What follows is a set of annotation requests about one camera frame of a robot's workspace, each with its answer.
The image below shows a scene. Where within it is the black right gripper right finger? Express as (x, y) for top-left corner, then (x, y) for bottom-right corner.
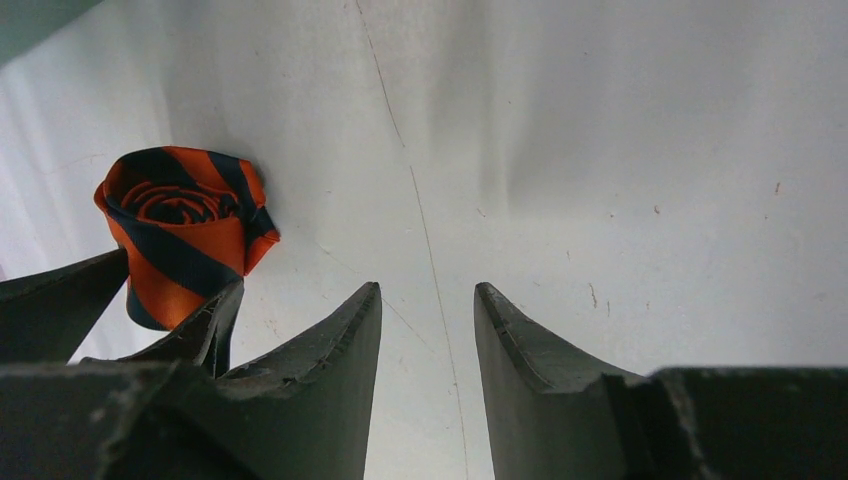
(474, 283), (847, 479)

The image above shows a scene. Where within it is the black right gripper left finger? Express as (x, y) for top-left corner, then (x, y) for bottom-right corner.
(1, 282), (382, 479)

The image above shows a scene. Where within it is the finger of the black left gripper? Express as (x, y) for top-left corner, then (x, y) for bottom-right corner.
(112, 280), (244, 378)
(1, 249), (128, 364)

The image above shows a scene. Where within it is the orange navy striped tie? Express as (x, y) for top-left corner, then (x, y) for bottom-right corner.
(93, 146), (281, 331)

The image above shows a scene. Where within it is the green compartment organizer tray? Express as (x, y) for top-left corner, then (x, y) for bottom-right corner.
(1, 0), (101, 66)

